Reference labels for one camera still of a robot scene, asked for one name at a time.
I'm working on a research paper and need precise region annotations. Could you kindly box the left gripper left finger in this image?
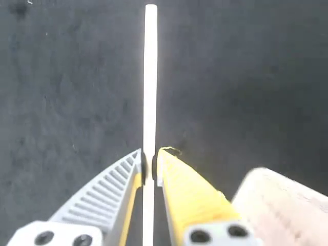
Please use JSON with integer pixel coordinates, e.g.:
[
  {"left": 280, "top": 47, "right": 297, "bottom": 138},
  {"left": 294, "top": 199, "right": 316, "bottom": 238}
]
[{"left": 5, "top": 148, "right": 150, "bottom": 246}]

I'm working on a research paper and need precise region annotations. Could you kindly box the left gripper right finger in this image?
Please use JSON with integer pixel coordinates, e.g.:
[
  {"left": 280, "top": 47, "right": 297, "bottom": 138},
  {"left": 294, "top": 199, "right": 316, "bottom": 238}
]
[{"left": 152, "top": 147, "right": 264, "bottom": 246}]

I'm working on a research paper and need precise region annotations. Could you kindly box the wooden chopstick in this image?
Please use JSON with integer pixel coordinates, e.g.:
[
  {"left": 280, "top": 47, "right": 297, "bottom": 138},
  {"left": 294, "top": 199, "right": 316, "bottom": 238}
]
[{"left": 142, "top": 4, "right": 158, "bottom": 246}]

